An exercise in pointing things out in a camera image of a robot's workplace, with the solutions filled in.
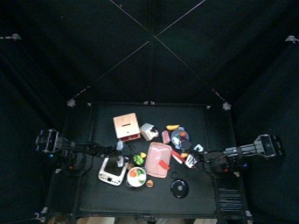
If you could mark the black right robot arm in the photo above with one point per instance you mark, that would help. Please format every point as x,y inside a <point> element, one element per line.
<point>248,149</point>

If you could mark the green toy pepper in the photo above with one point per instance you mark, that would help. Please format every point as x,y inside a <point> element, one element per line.
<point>137,159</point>

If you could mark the pink plastic tray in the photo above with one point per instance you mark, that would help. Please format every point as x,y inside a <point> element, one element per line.
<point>157,159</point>

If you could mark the yellow toy corn piece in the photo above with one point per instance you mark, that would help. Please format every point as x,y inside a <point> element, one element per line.
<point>142,155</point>

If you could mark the light blue toy bottle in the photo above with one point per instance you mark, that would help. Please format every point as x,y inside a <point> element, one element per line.
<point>118,145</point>

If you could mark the white bowl with toy food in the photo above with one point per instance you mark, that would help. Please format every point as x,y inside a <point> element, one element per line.
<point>136,177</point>

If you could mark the orange toy fruit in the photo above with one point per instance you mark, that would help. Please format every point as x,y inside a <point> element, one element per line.
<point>184,155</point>

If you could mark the small pink toy block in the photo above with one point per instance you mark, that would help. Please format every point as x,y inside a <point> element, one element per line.
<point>165,137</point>

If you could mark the red and white toy knife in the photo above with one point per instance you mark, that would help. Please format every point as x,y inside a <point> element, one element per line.
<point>177,157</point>

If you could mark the brown toy egg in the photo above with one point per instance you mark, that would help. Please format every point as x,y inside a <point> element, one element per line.
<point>149,183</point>

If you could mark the black round plate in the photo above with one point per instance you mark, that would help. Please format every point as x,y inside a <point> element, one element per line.
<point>178,188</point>

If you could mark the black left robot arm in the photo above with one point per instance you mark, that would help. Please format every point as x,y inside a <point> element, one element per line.
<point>77,147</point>

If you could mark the white toy appliance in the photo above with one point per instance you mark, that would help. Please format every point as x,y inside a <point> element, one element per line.
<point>110,175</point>

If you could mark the red toy piece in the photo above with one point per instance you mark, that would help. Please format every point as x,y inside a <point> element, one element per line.
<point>162,165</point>

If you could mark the yellow toy banana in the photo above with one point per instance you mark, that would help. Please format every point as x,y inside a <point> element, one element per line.
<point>172,127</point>

